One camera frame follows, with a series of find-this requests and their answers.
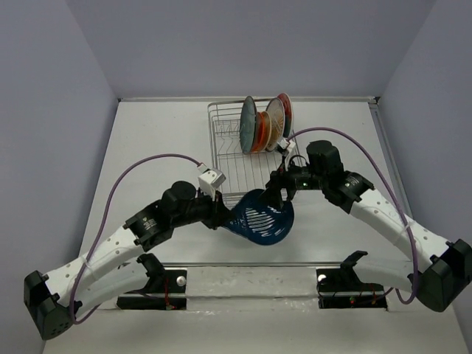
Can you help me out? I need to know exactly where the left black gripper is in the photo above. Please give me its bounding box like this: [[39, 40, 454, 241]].
[[171, 185, 235, 229]]

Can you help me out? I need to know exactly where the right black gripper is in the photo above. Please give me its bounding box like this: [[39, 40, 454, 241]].
[[256, 155, 327, 209]]

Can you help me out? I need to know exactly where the navy blue shell dish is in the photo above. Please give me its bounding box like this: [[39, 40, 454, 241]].
[[223, 189, 295, 246]]

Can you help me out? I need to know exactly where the small beige plate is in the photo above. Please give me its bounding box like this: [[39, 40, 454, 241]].
[[262, 111, 272, 151]]

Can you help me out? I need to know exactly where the dark teal blossom plate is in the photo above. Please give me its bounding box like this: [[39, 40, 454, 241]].
[[240, 96, 257, 154]]

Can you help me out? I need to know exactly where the white plate orange sunburst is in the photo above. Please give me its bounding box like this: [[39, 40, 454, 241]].
[[265, 97, 285, 152]]

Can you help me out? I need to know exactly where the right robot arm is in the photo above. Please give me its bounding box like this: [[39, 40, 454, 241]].
[[260, 140, 471, 312]]

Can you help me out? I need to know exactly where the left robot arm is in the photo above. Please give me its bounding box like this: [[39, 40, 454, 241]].
[[24, 181, 234, 341]]

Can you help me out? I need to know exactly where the red and teal floral plate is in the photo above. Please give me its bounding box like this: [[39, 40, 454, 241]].
[[277, 93, 294, 138]]

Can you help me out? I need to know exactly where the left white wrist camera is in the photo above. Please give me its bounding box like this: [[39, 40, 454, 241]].
[[198, 166, 226, 198]]

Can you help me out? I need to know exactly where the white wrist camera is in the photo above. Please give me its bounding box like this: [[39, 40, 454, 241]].
[[277, 137, 296, 158], [198, 166, 226, 198]]

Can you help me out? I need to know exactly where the silver wire dish rack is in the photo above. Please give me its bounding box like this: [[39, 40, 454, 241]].
[[207, 100, 282, 207]]

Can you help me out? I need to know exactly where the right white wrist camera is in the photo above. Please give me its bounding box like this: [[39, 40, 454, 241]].
[[277, 137, 296, 158]]

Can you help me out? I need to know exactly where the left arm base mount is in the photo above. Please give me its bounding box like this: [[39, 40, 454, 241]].
[[116, 268, 187, 310]]

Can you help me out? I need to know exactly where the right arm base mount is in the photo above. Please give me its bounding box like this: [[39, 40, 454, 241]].
[[316, 268, 388, 310]]

